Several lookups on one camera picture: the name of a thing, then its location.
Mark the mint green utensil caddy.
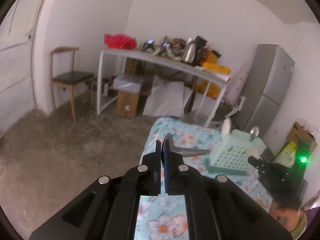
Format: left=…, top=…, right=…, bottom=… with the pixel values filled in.
left=205, top=129, right=267, bottom=176

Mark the cardboard box under table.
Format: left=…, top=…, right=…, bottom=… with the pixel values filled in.
left=116, top=90, right=139, bottom=119

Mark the white panel door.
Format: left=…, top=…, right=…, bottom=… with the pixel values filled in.
left=0, top=0, right=43, bottom=134

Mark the silver refrigerator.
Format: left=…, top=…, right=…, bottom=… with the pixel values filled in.
left=234, top=44, right=295, bottom=137

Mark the steel electric kettle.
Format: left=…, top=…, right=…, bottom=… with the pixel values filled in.
left=181, top=37, right=196, bottom=64

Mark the red plastic bag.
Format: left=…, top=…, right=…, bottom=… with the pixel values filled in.
left=104, top=34, right=137, bottom=50

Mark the yellow bag on table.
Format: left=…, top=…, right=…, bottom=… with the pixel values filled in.
left=201, top=50, right=231, bottom=75

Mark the cardboard box by wall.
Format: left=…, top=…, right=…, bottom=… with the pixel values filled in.
left=286, top=122, right=317, bottom=153

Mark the grey foil wrapped box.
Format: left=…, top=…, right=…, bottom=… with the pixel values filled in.
left=113, top=74, right=145, bottom=93

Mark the green rice bag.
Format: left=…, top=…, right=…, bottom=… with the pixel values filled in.
left=273, top=141, right=297, bottom=168

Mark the yellow bag under table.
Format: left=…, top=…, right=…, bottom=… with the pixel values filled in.
left=196, top=79, right=221, bottom=99

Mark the white side table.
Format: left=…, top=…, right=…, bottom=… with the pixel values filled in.
left=97, top=48, right=227, bottom=128

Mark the white sack under table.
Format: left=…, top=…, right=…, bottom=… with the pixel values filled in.
left=143, top=75, right=192, bottom=118

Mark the wooden chair black seat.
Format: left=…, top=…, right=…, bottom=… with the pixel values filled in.
left=49, top=46, right=94, bottom=122

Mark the steel spoon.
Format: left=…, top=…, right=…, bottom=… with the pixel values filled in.
left=162, top=133, right=210, bottom=158
left=249, top=126, right=260, bottom=141

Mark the pink rolled mat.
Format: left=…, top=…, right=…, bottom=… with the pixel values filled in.
left=223, top=62, right=251, bottom=105

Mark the person head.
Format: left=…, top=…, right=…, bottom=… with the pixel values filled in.
left=268, top=200, right=307, bottom=239

